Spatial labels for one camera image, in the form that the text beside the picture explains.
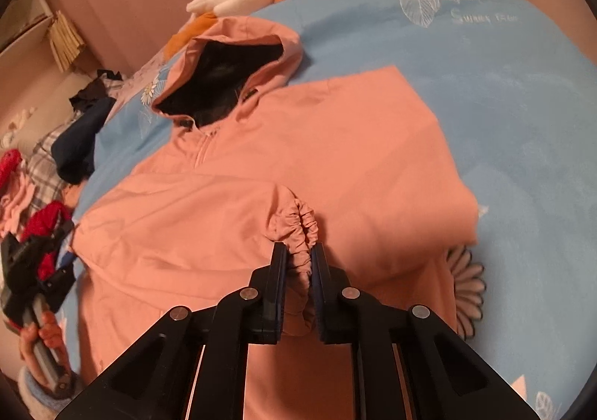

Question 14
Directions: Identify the left hand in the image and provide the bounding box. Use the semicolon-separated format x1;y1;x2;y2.
19;311;71;390

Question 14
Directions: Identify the plaid shirt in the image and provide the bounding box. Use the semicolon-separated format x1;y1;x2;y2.
26;120;80;216

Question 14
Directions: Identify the white wardrobe shelf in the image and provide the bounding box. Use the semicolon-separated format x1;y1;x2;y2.
1;0;53;71

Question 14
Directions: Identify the navy blue garment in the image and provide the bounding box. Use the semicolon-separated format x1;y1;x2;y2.
51;96;115;184

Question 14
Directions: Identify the pink hooded jacket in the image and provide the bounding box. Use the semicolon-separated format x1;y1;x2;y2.
72;16;479;419

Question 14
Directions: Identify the light pink garment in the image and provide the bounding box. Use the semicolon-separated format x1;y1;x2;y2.
0;169;35;238

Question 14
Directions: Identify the red garment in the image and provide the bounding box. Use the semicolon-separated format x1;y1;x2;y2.
0;148;75;281

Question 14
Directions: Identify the blue floral bed sheet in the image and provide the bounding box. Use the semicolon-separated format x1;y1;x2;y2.
61;0;596;419

